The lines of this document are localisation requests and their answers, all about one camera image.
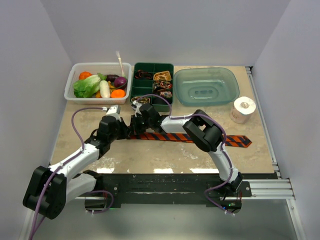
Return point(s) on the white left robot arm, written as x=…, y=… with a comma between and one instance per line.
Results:
x=50, y=188

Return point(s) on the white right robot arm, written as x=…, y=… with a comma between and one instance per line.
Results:
x=197, y=127

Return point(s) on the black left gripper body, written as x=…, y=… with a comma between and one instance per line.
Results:
x=120, y=133

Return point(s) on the brown swirl rolled tie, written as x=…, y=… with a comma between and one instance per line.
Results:
x=141, y=100

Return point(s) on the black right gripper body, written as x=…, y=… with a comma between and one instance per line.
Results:
x=140, y=124

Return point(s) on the black orange rolled tie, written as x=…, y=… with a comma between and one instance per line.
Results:
x=140, y=74

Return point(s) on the aluminium frame rail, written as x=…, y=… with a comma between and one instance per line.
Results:
x=279, y=188

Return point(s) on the dark eggplant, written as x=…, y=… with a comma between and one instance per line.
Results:
x=111, y=77

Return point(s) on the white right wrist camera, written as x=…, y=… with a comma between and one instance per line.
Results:
x=136, y=106

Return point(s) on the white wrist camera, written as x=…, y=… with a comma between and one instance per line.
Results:
x=113, y=111
x=136, y=106

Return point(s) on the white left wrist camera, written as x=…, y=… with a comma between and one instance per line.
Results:
x=113, y=111

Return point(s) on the white radish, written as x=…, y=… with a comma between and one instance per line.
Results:
x=104, y=89

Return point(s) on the white plastic basket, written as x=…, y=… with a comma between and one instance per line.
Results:
x=104, y=68

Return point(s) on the orange pumpkin toy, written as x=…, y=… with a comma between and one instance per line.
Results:
x=84, y=75

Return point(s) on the green compartment box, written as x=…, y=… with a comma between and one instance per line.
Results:
x=144, y=87

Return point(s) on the green lettuce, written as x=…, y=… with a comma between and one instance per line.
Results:
x=86, y=88

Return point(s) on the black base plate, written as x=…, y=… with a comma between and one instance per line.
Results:
x=116, y=189

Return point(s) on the teal plastic tub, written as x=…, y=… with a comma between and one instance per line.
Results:
x=204, y=87

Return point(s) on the tan rolled tie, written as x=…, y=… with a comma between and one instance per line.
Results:
x=162, y=76

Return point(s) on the dark patterned rolled tie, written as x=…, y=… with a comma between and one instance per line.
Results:
x=162, y=85

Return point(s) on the purple onion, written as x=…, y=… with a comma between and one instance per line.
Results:
x=120, y=82

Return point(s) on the orange carrot slice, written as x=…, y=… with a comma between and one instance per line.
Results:
x=118, y=93

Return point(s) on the white toilet paper roll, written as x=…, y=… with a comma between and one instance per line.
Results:
x=242, y=109

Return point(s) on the orange navy striped tie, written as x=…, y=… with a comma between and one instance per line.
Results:
x=239, y=141

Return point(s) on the white scallion stalk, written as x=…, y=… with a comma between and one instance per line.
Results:
x=120, y=63

